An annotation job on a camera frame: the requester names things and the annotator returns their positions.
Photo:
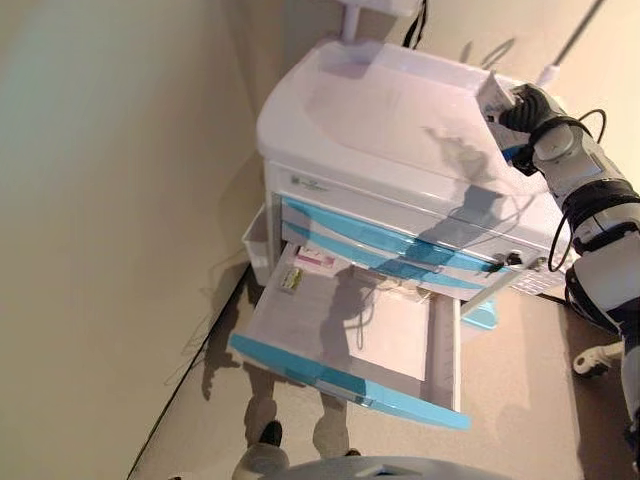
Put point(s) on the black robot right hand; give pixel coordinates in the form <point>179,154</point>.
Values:
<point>530,110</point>

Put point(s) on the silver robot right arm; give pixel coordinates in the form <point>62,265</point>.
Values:
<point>560,150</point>

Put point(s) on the pink medicine box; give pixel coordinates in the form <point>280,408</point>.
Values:
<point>315,260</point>

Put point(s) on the white medical cart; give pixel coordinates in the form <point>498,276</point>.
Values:
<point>375,125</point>

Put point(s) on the white blue medicine box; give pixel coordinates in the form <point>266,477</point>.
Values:
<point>492,95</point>

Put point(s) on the small green medicine box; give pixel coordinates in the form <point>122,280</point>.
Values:
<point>292,279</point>

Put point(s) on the cart label sticker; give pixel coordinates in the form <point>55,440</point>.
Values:
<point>310,184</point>

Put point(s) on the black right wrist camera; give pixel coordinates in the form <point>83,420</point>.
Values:
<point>525,162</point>

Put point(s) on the grey robot torso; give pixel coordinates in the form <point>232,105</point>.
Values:
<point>390,472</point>

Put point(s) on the silver robot left leg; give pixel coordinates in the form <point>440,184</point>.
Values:
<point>270,435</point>

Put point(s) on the white shelf on post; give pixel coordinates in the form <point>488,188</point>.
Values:
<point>380,5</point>

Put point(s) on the white perforated side basket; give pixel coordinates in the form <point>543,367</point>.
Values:
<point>535,284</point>

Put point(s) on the blue white cart drawer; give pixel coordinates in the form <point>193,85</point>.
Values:
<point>310,320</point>
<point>440,277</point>
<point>360,230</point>

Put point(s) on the metal IV pole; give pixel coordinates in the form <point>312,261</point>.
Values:
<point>550,72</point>

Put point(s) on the blue lidded waste bin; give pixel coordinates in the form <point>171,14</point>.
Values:
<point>482,315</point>

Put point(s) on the black key bunch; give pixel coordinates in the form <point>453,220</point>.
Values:
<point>512,259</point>

